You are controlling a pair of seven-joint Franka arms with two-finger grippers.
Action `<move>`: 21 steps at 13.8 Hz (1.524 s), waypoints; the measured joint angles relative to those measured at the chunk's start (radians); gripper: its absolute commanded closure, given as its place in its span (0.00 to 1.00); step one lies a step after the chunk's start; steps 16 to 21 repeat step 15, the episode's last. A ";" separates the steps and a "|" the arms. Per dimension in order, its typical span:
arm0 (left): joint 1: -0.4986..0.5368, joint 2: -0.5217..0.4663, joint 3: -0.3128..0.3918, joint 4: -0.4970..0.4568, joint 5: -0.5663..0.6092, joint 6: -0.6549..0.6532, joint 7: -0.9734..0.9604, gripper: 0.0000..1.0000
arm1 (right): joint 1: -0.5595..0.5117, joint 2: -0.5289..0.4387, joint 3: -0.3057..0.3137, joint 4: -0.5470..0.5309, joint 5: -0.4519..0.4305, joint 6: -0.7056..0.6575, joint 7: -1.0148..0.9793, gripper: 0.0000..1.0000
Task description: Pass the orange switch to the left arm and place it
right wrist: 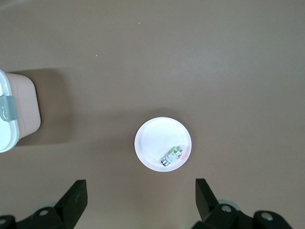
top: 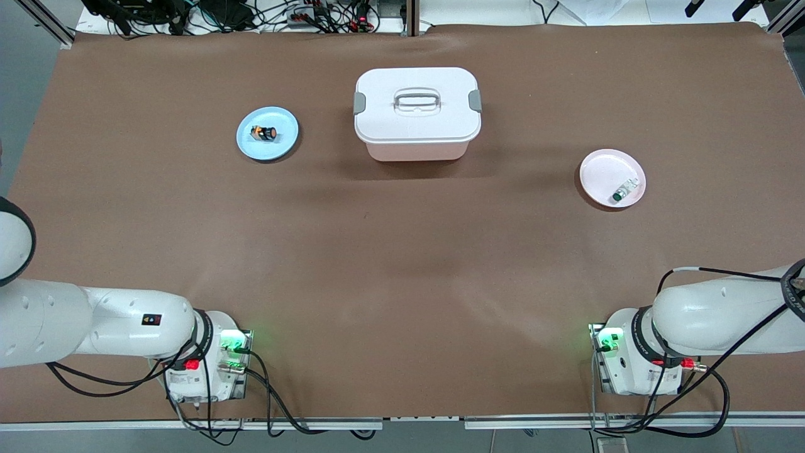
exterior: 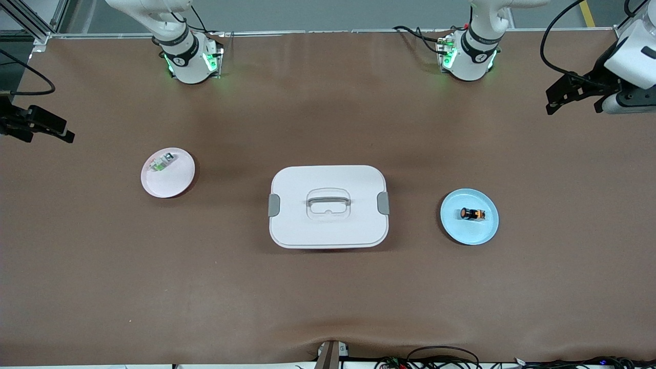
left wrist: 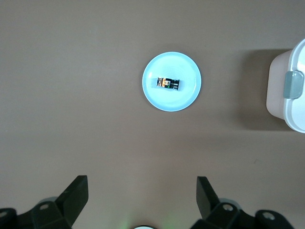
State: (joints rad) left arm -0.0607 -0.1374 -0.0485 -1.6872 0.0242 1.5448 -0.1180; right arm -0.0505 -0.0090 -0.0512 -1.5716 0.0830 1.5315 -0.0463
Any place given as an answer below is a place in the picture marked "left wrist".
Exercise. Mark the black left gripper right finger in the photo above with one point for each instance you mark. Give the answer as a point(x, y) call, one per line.
point(208, 205)

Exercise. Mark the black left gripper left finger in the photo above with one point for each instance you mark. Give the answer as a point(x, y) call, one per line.
point(74, 198)

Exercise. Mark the orange black push switch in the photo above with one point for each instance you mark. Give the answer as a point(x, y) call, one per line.
point(168, 84)

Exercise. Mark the white lidded pink storage box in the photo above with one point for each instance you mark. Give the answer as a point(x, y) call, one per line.
point(276, 83)

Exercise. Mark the light blue round plate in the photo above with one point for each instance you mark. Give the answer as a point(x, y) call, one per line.
point(171, 64)

